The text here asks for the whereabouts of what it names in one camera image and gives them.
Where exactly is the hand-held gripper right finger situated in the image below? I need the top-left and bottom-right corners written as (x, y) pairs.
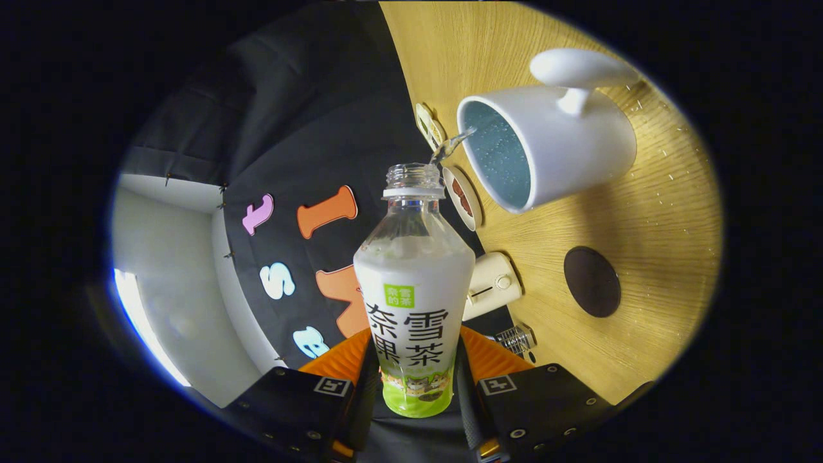
top-left (453, 325), bottom-right (618, 462)

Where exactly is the clear juice bottle white label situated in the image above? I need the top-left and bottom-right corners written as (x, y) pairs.
top-left (353, 163), bottom-right (476, 419)

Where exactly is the wire mesh utensil holder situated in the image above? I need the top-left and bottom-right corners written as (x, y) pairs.
top-left (495, 323), bottom-right (538, 358)

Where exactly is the wooden table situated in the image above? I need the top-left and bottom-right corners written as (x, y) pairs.
top-left (379, 0), bottom-right (724, 406)

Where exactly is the dark round coaster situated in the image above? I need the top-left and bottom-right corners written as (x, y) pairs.
top-left (564, 246), bottom-right (622, 318)

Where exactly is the white toaster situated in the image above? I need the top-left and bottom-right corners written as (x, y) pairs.
top-left (462, 251), bottom-right (523, 322)

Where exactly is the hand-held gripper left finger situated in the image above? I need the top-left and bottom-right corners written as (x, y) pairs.
top-left (222, 328), bottom-right (381, 462)

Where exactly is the black backdrop cloth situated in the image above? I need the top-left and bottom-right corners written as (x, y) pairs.
top-left (122, 0), bottom-right (534, 463)

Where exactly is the white divided condiment dish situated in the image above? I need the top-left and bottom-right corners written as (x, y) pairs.
top-left (415, 103), bottom-right (446, 152)

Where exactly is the white cup with handle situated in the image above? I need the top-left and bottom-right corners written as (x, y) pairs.
top-left (457, 48), bottom-right (640, 215)

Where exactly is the round white plate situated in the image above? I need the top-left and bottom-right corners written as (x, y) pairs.
top-left (442, 166), bottom-right (483, 232)

